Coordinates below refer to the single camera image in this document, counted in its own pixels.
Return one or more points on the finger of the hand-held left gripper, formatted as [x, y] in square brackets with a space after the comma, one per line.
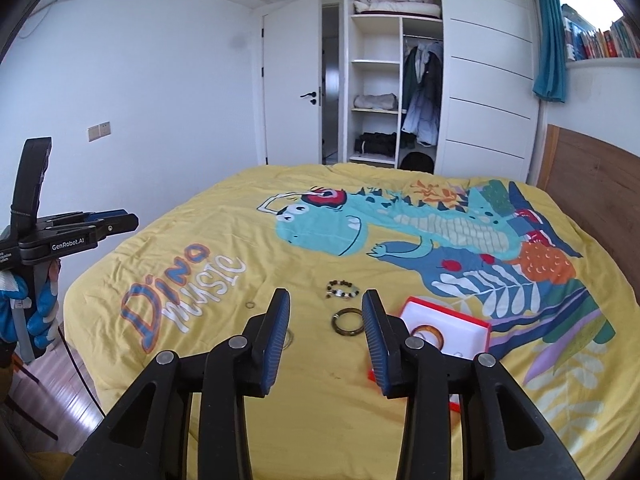
[105, 230]
[100, 215]

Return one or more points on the folded light clothes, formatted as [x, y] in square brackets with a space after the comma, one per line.
[375, 101]

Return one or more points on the dark brown bangle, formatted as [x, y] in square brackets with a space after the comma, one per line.
[347, 331]

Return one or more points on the wall switch panel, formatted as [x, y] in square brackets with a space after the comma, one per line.
[98, 131]

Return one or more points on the white door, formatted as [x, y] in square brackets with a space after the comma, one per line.
[290, 60]

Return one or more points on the red jewelry box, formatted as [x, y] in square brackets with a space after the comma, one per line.
[450, 325]

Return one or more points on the white wardrobe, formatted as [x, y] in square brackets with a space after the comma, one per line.
[485, 60]

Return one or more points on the wooden headboard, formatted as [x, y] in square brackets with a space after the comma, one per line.
[590, 185]

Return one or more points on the folded dark clothes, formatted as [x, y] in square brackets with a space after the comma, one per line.
[375, 143]

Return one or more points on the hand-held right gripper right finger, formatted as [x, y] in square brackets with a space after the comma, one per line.
[377, 345]

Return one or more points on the amber bangle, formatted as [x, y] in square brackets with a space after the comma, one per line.
[425, 328]

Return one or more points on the hanging jackets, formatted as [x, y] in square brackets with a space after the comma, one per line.
[422, 100]

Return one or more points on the yellow dinosaur printed blanket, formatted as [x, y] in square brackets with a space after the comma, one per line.
[200, 220]

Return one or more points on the silver hoop earring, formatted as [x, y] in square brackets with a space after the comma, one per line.
[291, 340]

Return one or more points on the row of books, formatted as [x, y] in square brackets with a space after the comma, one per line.
[600, 42]

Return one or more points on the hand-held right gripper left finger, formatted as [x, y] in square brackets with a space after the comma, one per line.
[275, 340]

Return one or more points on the person's left hand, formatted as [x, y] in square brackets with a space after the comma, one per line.
[47, 320]

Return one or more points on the black bag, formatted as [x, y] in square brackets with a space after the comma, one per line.
[417, 162]

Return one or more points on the teal curtain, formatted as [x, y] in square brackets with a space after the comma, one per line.
[550, 40]

